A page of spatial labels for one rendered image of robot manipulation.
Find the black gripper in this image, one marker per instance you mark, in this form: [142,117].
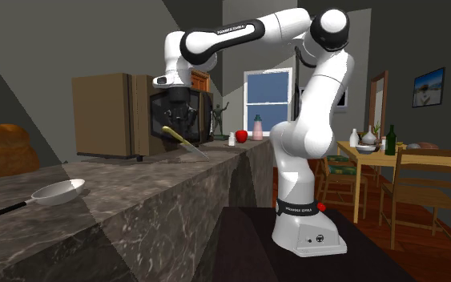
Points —
[179,95]

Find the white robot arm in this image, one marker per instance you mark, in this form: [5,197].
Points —
[307,136]

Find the orange wooden cabinet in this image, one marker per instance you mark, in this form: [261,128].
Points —
[201,81]

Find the dark green human figure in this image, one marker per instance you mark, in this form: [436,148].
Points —
[218,117]

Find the small white shaker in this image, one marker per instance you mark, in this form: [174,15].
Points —
[231,140]

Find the red apple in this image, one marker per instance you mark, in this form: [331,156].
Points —
[241,136]

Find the brown microwave with black door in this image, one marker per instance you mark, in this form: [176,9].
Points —
[100,113]

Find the pink bottle with green cap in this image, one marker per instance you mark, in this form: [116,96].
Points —
[257,131]

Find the white framed window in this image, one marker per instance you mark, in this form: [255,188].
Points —
[268,97]

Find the wooden chair with green cushion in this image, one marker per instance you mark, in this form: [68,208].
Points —
[344,170]
[336,158]

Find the dark robot stand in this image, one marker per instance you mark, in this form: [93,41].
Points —
[256,254]

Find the brown bread loaf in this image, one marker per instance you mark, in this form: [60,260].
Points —
[2,150]

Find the wooden framed mirror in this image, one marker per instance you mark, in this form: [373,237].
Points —
[378,101]

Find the wooden dining table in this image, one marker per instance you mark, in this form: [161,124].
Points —
[369,158]

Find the plain wooden chair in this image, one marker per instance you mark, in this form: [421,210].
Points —
[424,195]

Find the dark framed wall picture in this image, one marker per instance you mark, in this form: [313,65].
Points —
[428,87]

